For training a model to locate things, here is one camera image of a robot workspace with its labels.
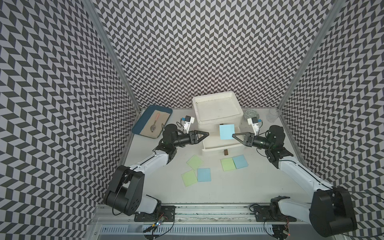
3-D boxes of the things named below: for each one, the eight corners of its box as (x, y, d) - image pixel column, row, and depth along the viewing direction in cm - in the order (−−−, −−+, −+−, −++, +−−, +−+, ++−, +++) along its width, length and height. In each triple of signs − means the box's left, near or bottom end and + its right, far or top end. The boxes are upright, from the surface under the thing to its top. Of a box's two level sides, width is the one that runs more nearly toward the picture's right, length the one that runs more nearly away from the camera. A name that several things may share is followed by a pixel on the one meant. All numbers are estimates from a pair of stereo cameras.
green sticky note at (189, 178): (185, 188, 85) (185, 186, 82) (181, 176, 89) (180, 174, 86) (198, 182, 87) (198, 180, 84) (193, 171, 91) (193, 168, 88)
